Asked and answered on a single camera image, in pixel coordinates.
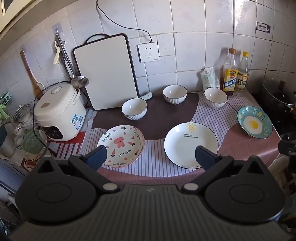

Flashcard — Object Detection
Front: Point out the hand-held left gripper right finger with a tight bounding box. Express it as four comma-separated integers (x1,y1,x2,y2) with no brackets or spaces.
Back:
181,145,270,193

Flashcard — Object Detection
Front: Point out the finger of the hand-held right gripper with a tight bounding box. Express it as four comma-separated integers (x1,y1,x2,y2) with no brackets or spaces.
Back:
278,133,296,155

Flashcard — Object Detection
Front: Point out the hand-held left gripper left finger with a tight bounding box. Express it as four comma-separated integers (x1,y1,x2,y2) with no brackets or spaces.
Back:
32,145,120,193

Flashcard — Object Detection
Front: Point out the white sun print plate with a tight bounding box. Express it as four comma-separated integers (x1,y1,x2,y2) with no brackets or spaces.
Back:
164,122,219,169

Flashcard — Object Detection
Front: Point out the pink bear print plate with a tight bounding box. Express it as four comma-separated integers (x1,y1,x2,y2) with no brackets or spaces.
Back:
97,125,145,167

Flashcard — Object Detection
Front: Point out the blue fried egg plate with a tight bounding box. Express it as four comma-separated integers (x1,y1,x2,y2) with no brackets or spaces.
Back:
237,106,272,139

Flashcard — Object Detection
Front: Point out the white ribbed bowl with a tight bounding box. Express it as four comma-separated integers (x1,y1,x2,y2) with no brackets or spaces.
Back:
121,98,148,120
162,85,188,105
204,87,228,108

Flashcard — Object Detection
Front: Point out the black pot with glass lid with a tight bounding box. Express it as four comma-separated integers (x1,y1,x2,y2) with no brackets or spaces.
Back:
262,77,296,109

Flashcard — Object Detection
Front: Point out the striped brown pink tablecloth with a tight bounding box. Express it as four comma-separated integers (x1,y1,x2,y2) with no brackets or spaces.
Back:
48,91,281,186

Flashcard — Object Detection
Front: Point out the white rice cooker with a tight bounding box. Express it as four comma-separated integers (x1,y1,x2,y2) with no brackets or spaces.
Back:
33,82,86,142

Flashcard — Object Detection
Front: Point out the green plastic colander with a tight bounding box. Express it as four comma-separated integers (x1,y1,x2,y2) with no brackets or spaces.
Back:
23,130,47,160

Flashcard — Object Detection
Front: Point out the white plastic bag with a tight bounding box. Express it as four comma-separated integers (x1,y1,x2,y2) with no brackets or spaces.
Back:
200,67,220,90

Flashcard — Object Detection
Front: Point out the steel ladle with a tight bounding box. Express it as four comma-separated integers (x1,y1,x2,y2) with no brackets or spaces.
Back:
55,28,89,88

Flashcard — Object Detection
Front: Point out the clear vinegar bottle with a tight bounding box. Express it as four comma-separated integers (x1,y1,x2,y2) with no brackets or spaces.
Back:
236,51,250,91

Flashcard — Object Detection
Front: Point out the dark oil bottle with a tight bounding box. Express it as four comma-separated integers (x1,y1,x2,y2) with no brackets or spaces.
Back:
222,48,238,96

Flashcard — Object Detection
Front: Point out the white cutting board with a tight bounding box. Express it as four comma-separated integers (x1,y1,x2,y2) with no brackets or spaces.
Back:
72,34,141,111

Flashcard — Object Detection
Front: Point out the wooden spatula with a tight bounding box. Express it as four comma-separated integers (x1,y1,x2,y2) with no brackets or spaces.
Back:
20,50,44,100

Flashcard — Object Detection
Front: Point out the white wall socket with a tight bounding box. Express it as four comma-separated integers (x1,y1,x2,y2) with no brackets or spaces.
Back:
138,42,160,63

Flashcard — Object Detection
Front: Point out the dark wall sticker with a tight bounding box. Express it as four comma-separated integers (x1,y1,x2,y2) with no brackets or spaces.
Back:
256,22,271,34

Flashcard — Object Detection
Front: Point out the black wall cable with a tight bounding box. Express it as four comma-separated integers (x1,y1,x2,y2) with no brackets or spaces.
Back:
96,0,152,43

